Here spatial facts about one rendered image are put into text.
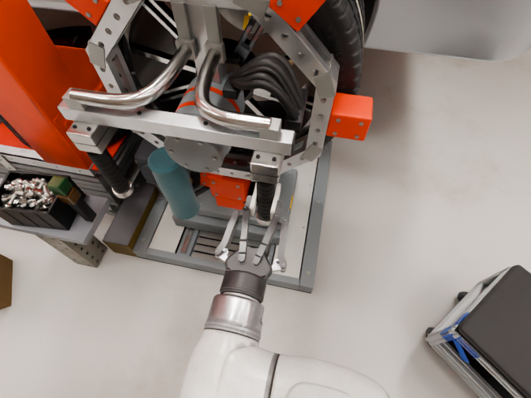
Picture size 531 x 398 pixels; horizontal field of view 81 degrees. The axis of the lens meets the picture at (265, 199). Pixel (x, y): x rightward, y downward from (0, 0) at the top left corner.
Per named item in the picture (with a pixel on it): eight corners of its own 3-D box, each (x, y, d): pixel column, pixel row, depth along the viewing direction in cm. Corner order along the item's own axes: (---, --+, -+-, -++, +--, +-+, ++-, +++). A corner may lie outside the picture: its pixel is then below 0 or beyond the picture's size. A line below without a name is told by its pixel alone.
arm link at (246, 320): (260, 346, 52) (267, 309, 56) (259, 337, 45) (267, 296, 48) (208, 334, 53) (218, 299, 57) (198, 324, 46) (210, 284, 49)
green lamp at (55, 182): (73, 185, 90) (65, 176, 86) (65, 196, 88) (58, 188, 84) (61, 182, 90) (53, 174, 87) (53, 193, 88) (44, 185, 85)
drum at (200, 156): (250, 115, 82) (246, 69, 70) (227, 180, 71) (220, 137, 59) (198, 108, 84) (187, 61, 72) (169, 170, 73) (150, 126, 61)
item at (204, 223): (296, 182, 156) (298, 170, 148) (284, 247, 137) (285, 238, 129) (201, 165, 162) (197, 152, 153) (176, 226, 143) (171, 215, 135)
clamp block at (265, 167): (286, 148, 60) (288, 128, 56) (277, 185, 56) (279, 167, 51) (261, 144, 61) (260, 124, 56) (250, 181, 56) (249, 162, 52)
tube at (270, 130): (296, 69, 61) (301, 13, 52) (277, 142, 51) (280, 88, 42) (209, 58, 63) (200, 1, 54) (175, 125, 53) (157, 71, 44)
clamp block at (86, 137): (123, 122, 64) (112, 101, 60) (102, 155, 59) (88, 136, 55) (100, 118, 65) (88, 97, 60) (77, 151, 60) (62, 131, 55)
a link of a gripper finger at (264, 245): (250, 262, 53) (257, 265, 53) (274, 210, 59) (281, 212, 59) (250, 270, 57) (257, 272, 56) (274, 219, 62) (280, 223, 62)
